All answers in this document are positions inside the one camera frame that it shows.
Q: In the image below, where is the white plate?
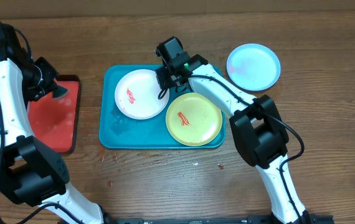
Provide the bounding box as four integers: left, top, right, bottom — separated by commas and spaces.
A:
115, 69, 169, 119

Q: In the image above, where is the light blue plate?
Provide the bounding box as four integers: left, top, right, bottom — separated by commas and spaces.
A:
226, 44, 281, 91

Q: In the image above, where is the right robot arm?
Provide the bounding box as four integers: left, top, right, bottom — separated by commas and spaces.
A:
155, 36, 311, 223

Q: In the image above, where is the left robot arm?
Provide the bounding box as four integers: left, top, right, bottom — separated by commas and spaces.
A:
0, 22, 113, 223

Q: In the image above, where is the dark red sponge tray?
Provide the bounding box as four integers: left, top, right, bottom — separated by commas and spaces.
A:
27, 75, 82, 154

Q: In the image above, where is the teal plastic tray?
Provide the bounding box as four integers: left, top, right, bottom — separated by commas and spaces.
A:
99, 65, 226, 149

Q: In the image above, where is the yellow green plate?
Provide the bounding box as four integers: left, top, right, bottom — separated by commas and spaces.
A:
166, 93, 223, 147

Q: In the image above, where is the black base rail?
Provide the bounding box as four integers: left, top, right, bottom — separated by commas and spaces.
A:
111, 214, 335, 224

